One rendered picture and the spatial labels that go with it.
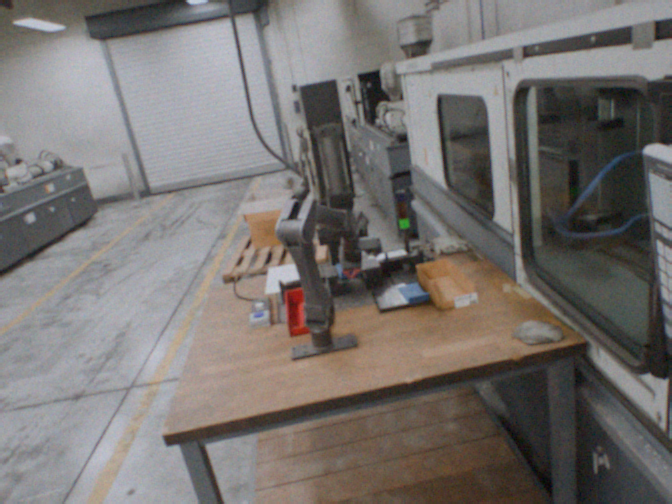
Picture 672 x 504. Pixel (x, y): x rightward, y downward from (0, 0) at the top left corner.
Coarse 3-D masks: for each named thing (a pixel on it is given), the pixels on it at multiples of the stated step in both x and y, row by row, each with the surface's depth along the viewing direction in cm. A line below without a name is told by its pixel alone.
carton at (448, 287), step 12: (420, 264) 178; (432, 264) 179; (444, 264) 179; (420, 276) 175; (432, 276) 180; (444, 276) 181; (456, 276) 171; (432, 288) 161; (444, 288) 171; (456, 288) 170; (468, 288) 161; (432, 300) 164; (444, 300) 163; (456, 300) 157; (468, 300) 157
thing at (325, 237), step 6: (342, 210) 174; (348, 210) 185; (324, 228) 183; (366, 228) 175; (318, 234) 177; (324, 234) 175; (330, 234) 174; (336, 234) 174; (366, 234) 175; (318, 240) 174; (324, 240) 174; (330, 240) 175; (336, 240) 175
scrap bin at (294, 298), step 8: (288, 296) 180; (296, 296) 180; (288, 304) 175; (296, 304) 180; (288, 312) 167; (296, 312) 174; (288, 320) 159; (296, 320) 168; (288, 328) 157; (296, 328) 157; (304, 328) 158; (296, 336) 158
